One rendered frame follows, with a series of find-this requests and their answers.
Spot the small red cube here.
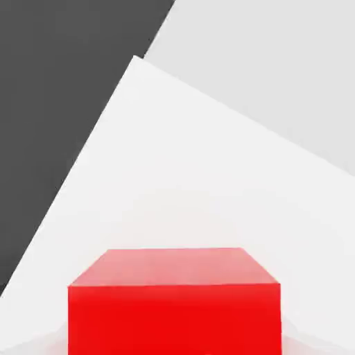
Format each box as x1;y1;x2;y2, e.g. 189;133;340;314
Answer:
67;247;283;355

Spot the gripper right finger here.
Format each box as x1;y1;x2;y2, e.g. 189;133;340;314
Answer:
280;318;354;355

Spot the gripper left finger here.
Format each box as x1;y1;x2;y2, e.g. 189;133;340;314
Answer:
0;320;69;355

